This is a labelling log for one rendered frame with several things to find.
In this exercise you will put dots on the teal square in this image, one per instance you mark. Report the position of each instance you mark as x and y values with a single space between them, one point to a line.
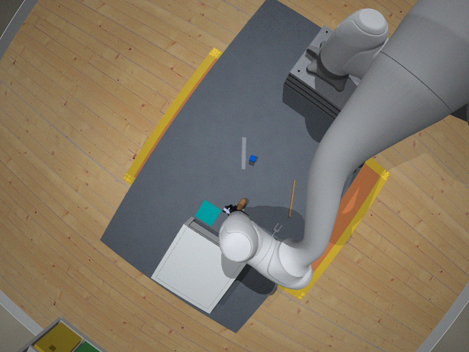
207 213

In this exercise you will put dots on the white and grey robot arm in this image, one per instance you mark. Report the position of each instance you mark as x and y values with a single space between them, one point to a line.
408 82

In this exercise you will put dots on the grey bar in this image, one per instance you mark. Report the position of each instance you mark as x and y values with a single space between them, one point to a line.
243 162

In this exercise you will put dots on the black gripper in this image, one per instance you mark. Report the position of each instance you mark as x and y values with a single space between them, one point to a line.
231 208

